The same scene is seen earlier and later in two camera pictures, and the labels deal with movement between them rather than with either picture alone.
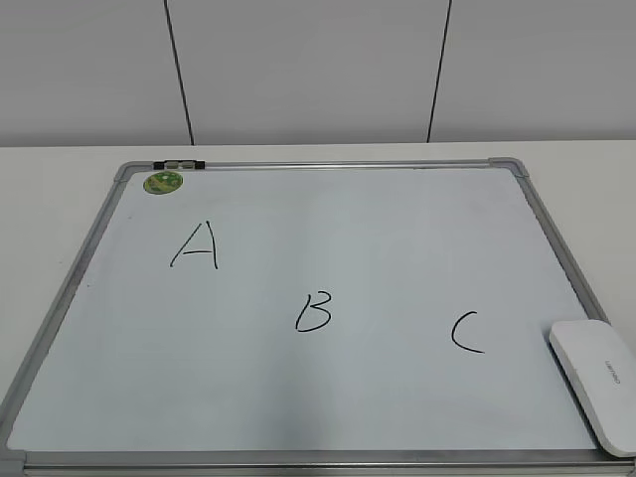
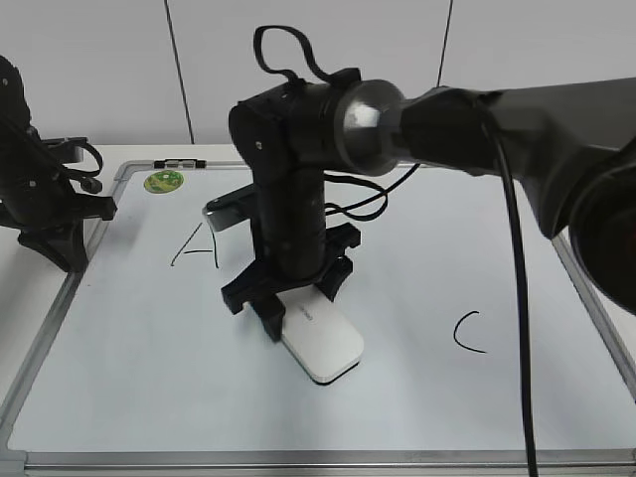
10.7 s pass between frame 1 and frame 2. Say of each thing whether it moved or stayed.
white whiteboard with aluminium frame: stayed
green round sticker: stayed
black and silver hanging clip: stayed
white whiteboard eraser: moved
